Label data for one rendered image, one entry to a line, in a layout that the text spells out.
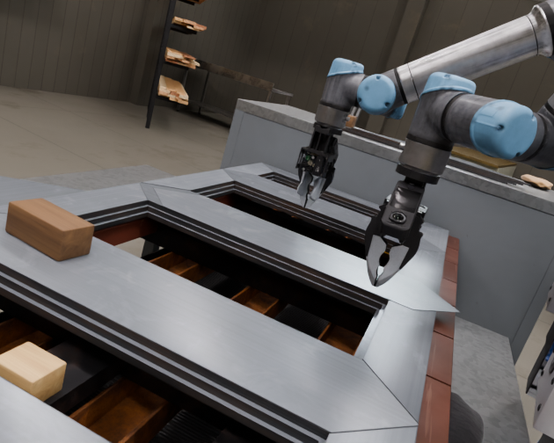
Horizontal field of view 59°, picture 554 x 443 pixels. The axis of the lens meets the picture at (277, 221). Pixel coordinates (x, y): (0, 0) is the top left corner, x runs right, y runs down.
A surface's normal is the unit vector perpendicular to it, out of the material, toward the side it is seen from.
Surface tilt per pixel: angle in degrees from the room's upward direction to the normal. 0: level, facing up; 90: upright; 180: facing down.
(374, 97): 90
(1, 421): 0
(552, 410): 90
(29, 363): 0
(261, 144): 90
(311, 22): 90
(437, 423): 0
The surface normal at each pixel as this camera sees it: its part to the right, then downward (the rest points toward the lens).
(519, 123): 0.38, 0.37
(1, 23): 0.82, 0.38
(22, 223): -0.44, 0.14
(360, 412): 0.28, -0.92
